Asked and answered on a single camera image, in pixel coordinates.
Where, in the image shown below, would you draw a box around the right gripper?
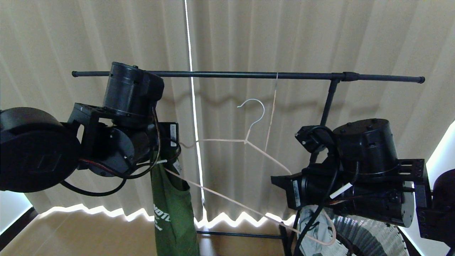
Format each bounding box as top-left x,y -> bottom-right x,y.
272,167 -> 414,228

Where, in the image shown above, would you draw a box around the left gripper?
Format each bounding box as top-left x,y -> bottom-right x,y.
87,123 -> 180,178

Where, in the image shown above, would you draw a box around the green printed sleeveless shirt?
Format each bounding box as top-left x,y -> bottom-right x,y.
150,162 -> 200,256

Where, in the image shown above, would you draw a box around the pink clothes hanger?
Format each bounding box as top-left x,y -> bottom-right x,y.
265,72 -> 279,153
164,99 -> 336,246

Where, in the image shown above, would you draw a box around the white laundry basket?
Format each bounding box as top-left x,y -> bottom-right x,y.
295,208 -> 411,256

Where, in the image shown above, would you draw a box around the black clothes rack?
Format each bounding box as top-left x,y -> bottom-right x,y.
72,70 -> 425,256

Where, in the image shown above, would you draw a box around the pale grey shorts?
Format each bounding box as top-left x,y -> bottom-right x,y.
298,206 -> 336,256

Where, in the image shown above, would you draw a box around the beige curtain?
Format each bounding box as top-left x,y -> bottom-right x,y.
0,0 -> 455,230

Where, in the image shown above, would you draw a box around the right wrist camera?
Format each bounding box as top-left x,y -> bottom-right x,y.
295,125 -> 338,169

